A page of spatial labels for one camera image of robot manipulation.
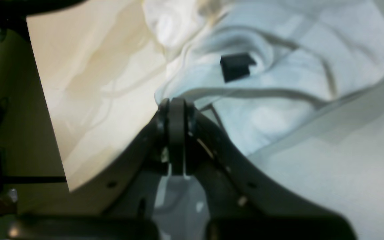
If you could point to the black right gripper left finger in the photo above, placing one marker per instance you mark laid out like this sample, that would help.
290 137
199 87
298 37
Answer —
118 203

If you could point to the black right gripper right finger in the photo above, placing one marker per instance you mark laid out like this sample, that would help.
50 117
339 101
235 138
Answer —
243 202

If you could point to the white t-shirt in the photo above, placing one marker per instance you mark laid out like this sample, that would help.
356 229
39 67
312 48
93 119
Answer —
266 67

